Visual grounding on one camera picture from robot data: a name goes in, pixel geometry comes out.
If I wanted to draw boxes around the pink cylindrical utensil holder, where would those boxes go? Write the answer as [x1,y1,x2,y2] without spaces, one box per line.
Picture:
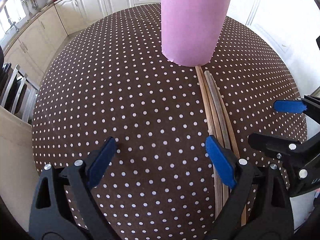
[161,0,231,67]

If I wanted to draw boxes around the cream lower kitchen cabinets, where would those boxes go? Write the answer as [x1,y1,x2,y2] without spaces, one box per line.
[4,0,160,82]

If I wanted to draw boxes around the kitchen faucet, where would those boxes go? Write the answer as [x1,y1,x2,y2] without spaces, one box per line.
[5,18,20,34]

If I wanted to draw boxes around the white door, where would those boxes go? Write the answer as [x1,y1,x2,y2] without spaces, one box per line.
[212,0,320,98]

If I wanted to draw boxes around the metal storage rack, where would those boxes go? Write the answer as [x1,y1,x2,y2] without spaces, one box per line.
[1,63,40,124]

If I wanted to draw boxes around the brown polka dot tablecloth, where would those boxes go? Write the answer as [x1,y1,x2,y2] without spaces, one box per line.
[32,4,307,239]

